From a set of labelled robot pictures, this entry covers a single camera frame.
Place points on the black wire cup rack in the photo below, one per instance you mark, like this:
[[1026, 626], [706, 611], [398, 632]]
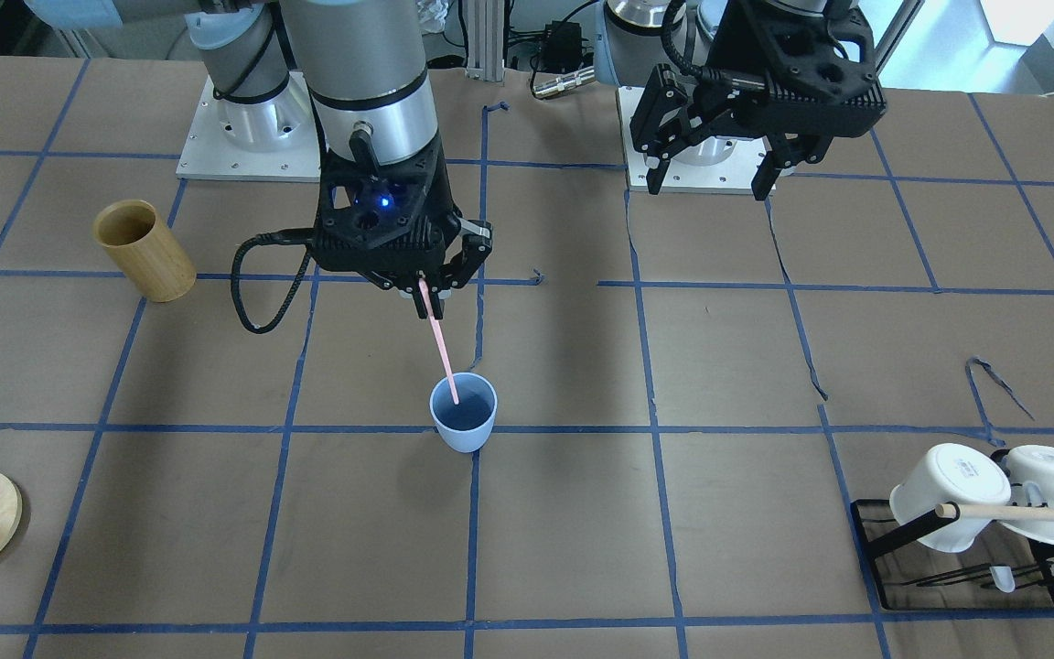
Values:
[[936, 564]]

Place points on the aluminium frame post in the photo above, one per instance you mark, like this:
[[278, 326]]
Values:
[[486, 37]]

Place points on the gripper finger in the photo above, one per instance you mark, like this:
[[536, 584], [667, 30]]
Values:
[[670, 119], [407, 284], [476, 246], [784, 152]]

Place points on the light blue plastic cup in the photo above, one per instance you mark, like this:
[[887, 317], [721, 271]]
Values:
[[465, 425]]

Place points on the pink chopstick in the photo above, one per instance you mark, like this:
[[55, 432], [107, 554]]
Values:
[[436, 329]]

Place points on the silver cylinder connector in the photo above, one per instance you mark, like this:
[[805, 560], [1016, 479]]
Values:
[[563, 83]]

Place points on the wooden rack rod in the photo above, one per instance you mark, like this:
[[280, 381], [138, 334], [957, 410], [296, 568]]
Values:
[[958, 511]]

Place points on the bamboo cylinder holder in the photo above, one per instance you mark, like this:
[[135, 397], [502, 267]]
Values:
[[134, 234]]

